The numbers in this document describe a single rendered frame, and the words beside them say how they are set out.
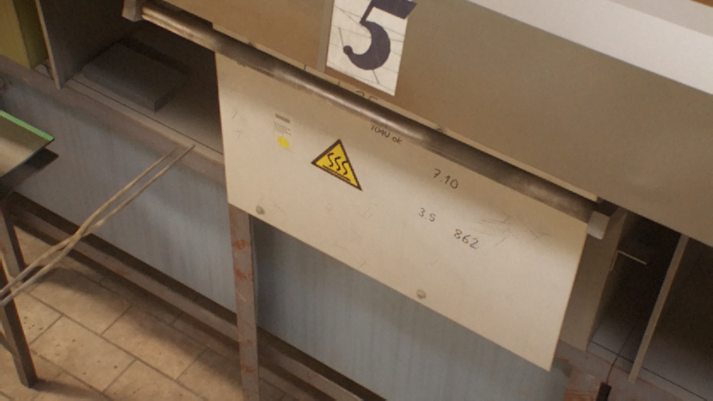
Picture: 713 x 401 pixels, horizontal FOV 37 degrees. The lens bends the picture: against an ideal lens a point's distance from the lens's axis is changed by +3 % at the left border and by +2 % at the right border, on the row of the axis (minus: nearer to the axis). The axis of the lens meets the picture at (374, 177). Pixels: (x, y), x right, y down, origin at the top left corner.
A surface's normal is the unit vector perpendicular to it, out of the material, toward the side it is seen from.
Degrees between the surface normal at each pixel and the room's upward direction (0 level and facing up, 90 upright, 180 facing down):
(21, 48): 90
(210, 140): 0
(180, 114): 0
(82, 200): 90
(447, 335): 90
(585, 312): 90
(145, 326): 0
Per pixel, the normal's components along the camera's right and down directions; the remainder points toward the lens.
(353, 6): -0.52, 0.44
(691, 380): 0.04, -0.70
